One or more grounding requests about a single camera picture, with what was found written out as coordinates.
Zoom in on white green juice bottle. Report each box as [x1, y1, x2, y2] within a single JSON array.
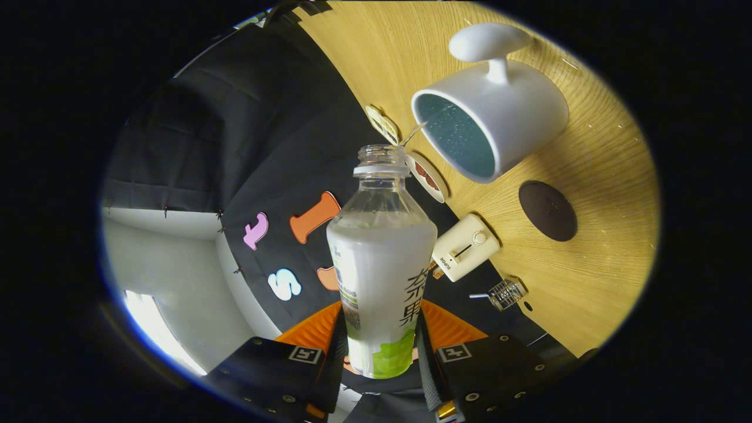
[[326, 145, 438, 380]]

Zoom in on oval plate with snacks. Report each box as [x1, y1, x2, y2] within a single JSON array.
[[364, 105, 402, 146]]

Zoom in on white toaster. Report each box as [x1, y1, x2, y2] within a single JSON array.
[[431, 213, 501, 283]]

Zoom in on small wire mesh holder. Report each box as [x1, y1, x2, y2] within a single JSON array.
[[488, 276, 528, 312]]

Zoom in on round plate with brown food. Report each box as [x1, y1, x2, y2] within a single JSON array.
[[405, 152, 450, 203]]

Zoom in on wooden table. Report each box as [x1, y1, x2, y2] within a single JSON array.
[[294, 0, 662, 359]]

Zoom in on white cup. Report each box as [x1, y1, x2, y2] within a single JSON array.
[[410, 22, 570, 184]]

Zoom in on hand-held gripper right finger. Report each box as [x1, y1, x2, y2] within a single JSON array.
[[416, 300, 565, 423]]

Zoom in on large ceiling light panel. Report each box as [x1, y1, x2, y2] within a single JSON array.
[[123, 290, 207, 377]]

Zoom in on dark brown round coaster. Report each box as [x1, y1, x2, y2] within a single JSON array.
[[518, 180, 578, 242]]

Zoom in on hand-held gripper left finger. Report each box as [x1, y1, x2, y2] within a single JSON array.
[[206, 301, 347, 423]]

